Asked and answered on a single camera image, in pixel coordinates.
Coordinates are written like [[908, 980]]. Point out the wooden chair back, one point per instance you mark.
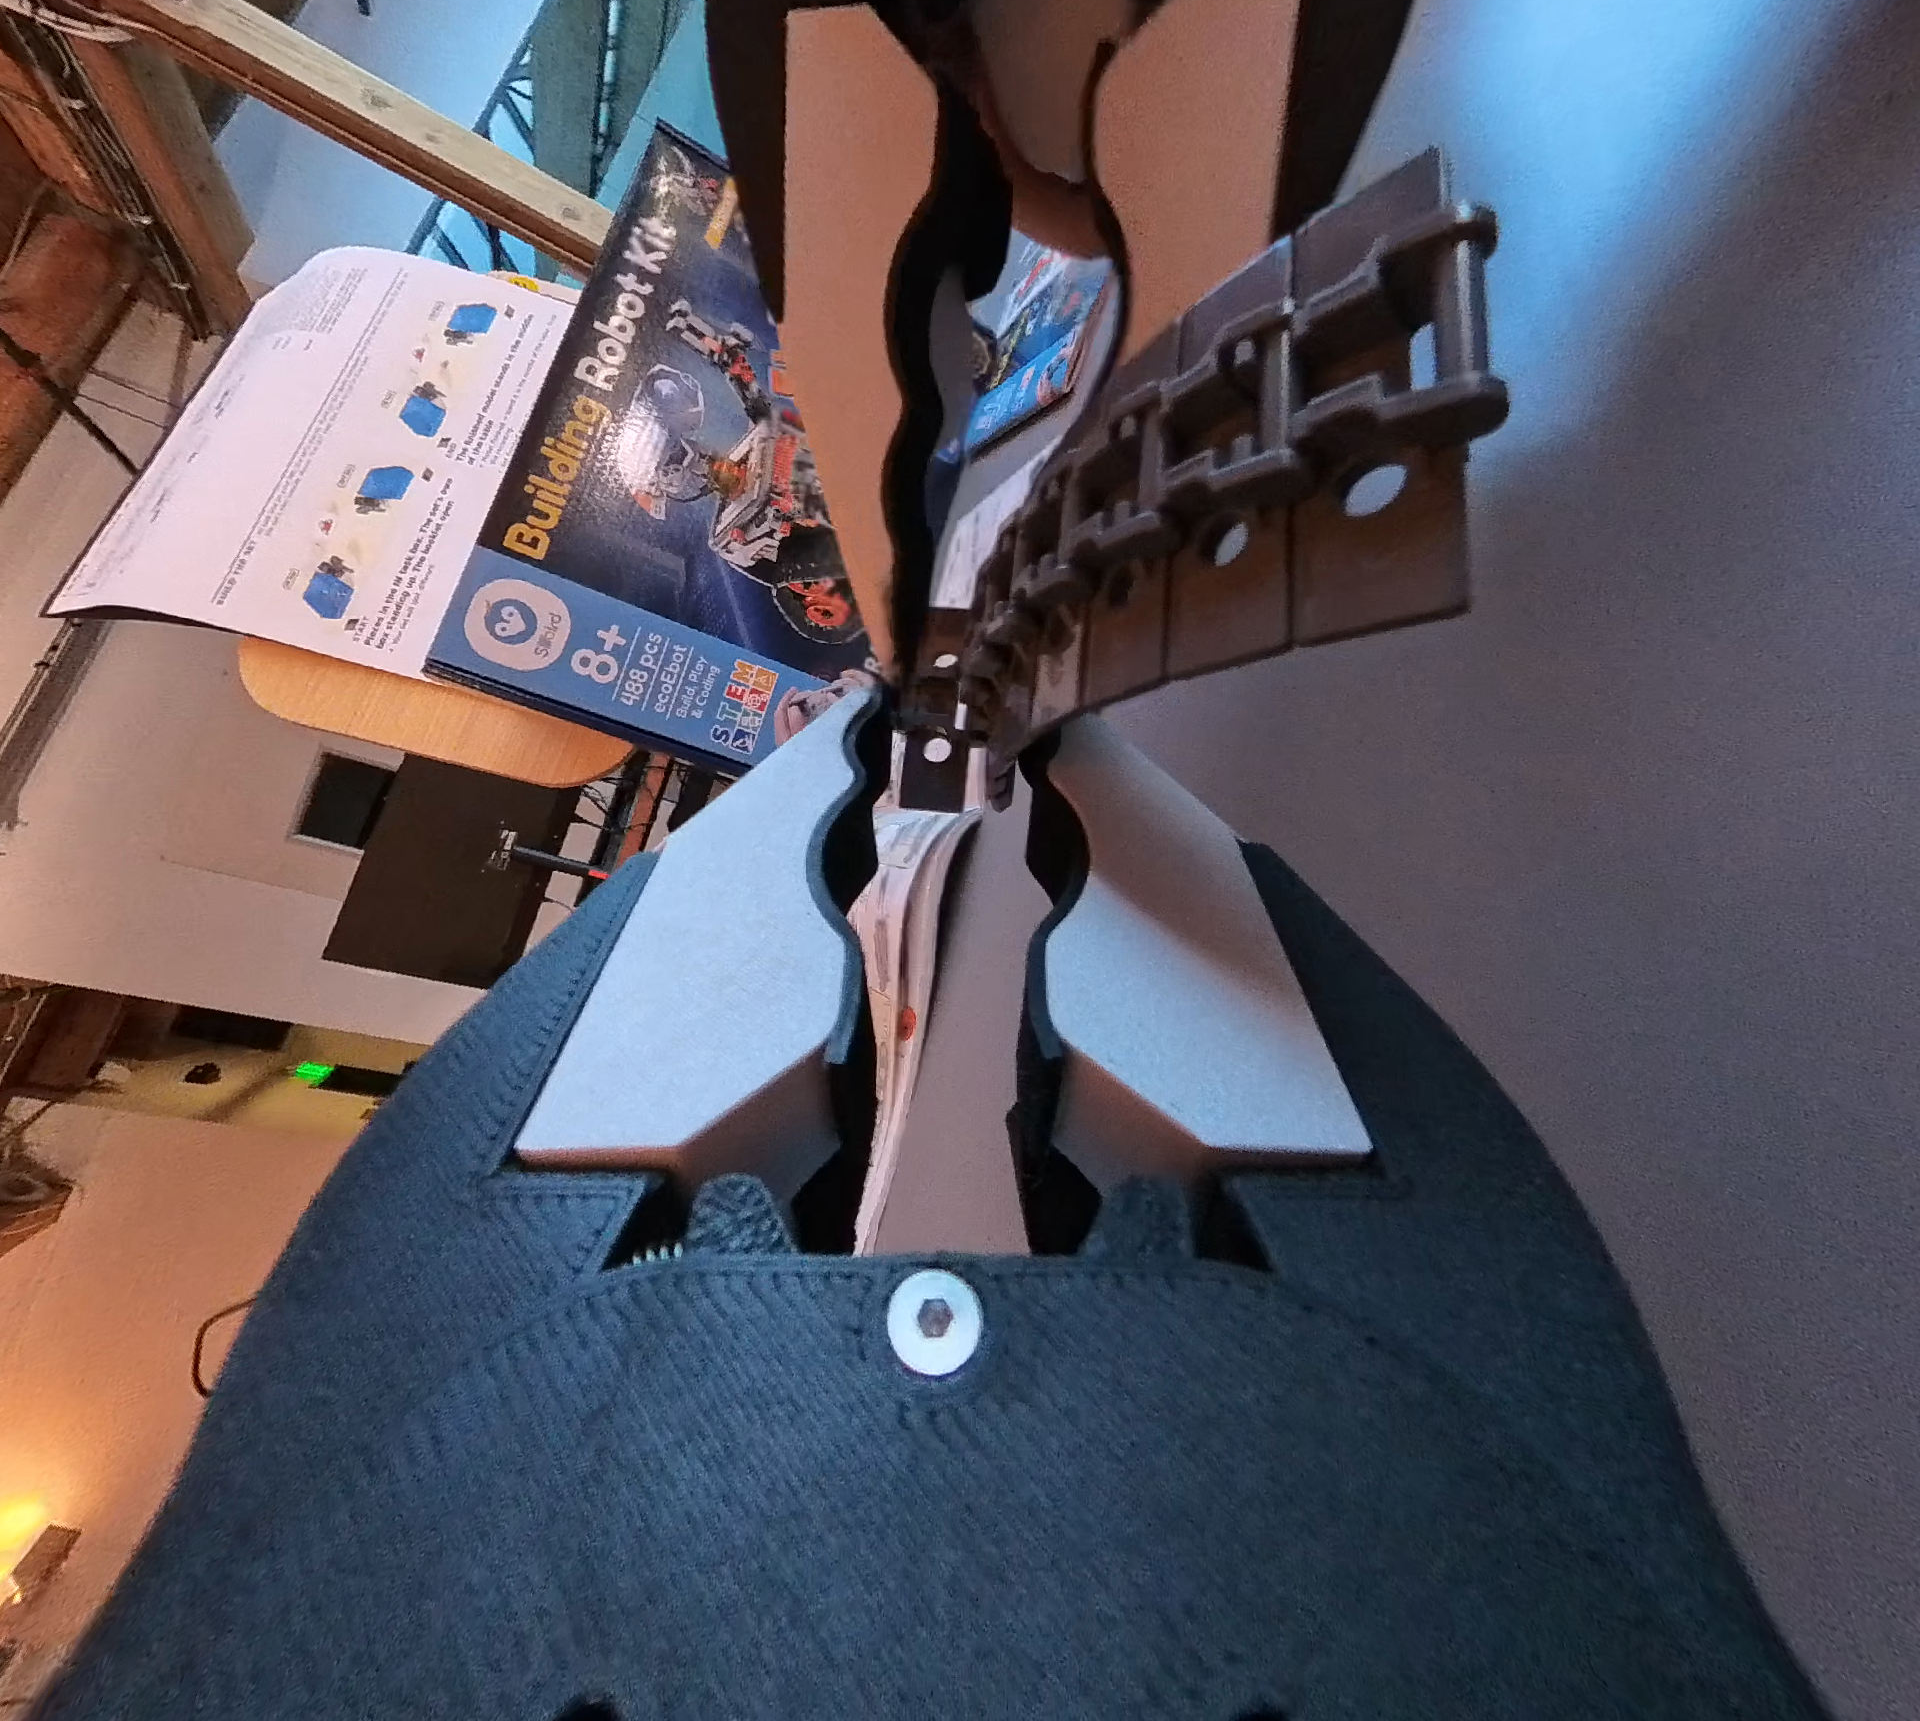
[[450, 724]]

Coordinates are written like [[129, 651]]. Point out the blue printed leaflet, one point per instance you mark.
[[1042, 341]]

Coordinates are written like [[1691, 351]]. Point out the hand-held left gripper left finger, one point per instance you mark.
[[690, 987]]

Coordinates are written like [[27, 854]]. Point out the white printed sheet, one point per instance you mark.
[[301, 446]]

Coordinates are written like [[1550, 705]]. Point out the blue robot kit box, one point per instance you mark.
[[644, 477]]

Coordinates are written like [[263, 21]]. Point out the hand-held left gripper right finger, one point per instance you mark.
[[1200, 1001]]

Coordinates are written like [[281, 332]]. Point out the green lit sign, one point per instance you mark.
[[315, 1077]]

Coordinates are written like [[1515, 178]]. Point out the grey desk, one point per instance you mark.
[[1651, 778]]

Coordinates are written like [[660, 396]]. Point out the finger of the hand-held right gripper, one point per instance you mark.
[[1214, 130], [840, 251]]

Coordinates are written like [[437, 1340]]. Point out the person's right hand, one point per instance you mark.
[[1063, 214]]

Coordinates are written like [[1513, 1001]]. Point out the open instruction booklet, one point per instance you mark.
[[908, 941]]

